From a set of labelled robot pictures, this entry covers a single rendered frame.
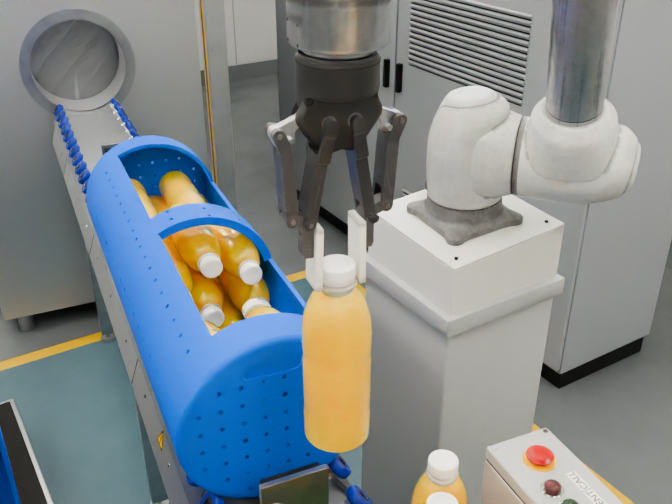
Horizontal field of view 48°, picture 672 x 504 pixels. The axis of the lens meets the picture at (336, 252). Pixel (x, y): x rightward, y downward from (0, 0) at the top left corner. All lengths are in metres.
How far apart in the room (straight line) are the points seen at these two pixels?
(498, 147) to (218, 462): 0.77
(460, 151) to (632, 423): 1.70
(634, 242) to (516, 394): 1.24
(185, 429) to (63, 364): 2.18
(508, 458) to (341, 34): 0.64
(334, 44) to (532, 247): 1.02
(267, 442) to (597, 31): 0.80
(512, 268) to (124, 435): 1.67
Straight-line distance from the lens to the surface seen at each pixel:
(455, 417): 1.70
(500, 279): 1.57
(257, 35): 6.68
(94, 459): 2.76
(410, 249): 1.56
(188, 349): 1.09
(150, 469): 2.42
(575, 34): 1.29
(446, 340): 1.54
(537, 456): 1.06
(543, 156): 1.44
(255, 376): 1.05
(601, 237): 2.75
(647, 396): 3.11
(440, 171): 1.51
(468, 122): 1.47
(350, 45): 0.64
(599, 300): 2.92
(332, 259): 0.77
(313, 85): 0.66
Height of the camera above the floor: 1.82
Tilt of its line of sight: 28 degrees down
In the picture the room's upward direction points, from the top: straight up
